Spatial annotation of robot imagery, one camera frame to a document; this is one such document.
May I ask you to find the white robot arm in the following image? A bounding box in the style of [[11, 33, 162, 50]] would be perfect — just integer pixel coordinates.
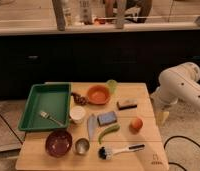
[[151, 62, 200, 125]]

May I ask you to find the purple bowl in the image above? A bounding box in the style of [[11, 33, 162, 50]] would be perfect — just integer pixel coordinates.
[[45, 130, 72, 158]]

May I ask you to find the black yellow scrub sponge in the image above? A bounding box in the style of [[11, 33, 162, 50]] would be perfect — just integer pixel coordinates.
[[117, 100, 137, 110]]

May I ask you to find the orange bowl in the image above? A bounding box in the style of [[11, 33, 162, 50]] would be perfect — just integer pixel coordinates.
[[87, 85, 110, 105]]

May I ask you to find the white cup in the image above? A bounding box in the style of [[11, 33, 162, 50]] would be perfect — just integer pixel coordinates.
[[70, 106, 86, 124]]

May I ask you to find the black floor cable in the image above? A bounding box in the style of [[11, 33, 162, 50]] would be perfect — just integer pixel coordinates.
[[163, 134, 200, 171], [0, 106, 27, 146]]

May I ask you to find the black floor cable left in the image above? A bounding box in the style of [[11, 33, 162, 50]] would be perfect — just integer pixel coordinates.
[[0, 106, 27, 146]]

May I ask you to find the brown grape bunch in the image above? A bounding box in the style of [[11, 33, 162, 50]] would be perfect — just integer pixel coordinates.
[[71, 92, 88, 106]]

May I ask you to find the silver fork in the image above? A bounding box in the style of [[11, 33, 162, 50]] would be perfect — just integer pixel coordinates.
[[39, 111, 64, 126]]

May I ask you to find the black white dish brush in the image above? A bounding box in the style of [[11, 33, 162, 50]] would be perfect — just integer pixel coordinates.
[[98, 144, 145, 160]]

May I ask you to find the orange red apple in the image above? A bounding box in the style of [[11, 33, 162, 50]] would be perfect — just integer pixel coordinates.
[[130, 117, 143, 131]]

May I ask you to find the small metal cup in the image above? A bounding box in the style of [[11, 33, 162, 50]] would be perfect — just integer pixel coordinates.
[[75, 138, 90, 155]]

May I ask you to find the wooden cutting board table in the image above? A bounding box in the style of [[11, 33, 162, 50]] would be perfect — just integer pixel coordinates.
[[16, 83, 169, 171]]

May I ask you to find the black floor cable right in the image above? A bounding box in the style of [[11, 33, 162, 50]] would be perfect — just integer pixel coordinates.
[[163, 134, 200, 171]]

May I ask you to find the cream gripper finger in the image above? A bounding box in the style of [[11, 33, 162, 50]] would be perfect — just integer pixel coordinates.
[[156, 111, 169, 126]]

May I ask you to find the green plastic tray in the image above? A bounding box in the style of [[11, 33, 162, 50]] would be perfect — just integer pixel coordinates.
[[18, 83, 71, 132]]

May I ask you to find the blue sponge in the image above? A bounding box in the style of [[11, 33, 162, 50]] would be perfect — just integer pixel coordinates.
[[97, 111, 117, 126]]

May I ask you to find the grey knife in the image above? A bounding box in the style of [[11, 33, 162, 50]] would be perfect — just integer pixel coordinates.
[[87, 114, 97, 141]]

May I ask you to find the green plastic cup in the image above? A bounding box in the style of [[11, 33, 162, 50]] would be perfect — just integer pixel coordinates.
[[106, 79, 117, 94]]

